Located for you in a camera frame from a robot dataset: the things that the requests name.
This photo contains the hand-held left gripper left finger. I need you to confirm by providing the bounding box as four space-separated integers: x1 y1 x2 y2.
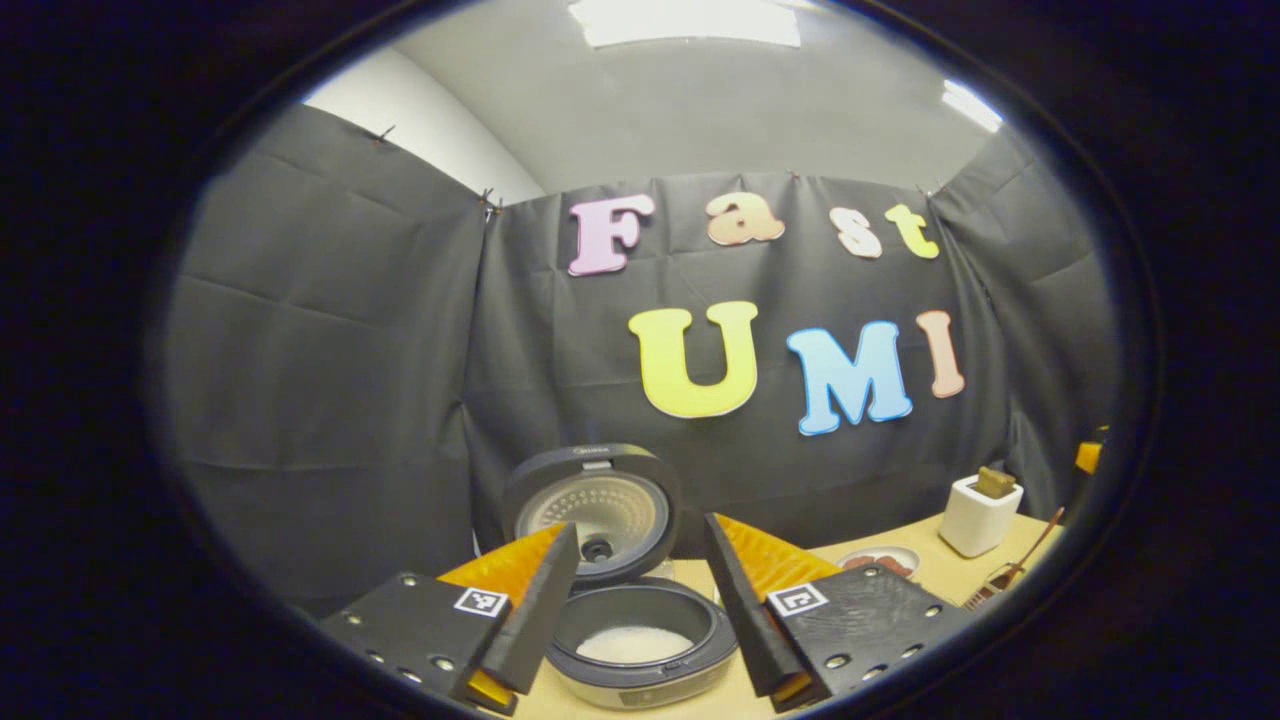
318 522 581 716

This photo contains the large ceiling light panel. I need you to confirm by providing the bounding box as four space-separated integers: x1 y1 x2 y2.
568 0 803 48

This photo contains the white toaster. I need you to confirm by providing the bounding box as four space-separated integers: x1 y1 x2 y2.
938 474 1025 558

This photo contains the brown wooden spoon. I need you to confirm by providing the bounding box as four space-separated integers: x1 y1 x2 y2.
990 507 1066 601

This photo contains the small ceiling light panel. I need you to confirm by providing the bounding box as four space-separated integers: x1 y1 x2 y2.
940 80 1004 133

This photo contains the dark grey rice cooker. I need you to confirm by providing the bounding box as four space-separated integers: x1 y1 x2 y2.
500 443 740 711

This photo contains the black backdrop cloth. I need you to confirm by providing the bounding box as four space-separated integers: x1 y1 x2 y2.
160 100 1121 616

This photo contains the round white plate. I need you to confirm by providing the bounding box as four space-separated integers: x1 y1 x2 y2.
838 546 921 579

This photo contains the white rice heap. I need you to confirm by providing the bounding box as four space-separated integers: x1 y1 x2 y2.
577 626 693 665

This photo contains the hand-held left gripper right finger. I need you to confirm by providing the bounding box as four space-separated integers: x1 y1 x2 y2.
704 512 977 714

